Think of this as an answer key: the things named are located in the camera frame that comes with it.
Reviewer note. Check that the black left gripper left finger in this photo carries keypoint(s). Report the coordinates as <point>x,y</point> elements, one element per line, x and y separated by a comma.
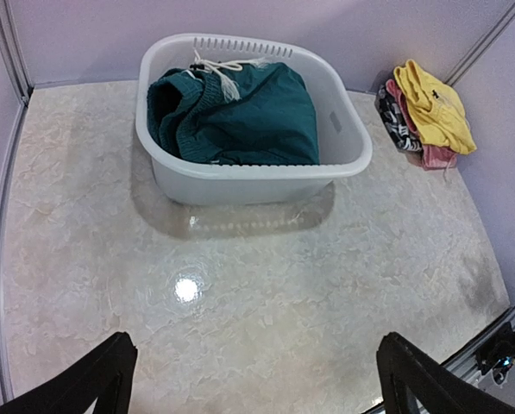
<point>101,380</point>

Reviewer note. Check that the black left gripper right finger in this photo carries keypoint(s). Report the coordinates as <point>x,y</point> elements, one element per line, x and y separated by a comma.
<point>409,377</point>

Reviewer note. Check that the white plastic laundry basket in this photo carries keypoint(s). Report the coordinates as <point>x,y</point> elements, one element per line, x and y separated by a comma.
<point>345,146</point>

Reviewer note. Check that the pink folded garment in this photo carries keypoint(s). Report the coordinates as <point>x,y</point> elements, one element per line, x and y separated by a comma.
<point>433,157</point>

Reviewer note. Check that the yellow folded shorts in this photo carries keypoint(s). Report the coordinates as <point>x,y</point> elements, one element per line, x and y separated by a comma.
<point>435,108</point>

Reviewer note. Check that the black white patterned garment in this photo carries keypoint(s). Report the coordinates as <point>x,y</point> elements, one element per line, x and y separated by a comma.
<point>394,119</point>

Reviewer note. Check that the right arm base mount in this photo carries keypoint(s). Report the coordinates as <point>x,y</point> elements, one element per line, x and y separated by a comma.
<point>497,355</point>

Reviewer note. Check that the left aluminium frame post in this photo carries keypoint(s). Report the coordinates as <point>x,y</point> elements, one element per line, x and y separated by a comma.
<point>12,55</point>

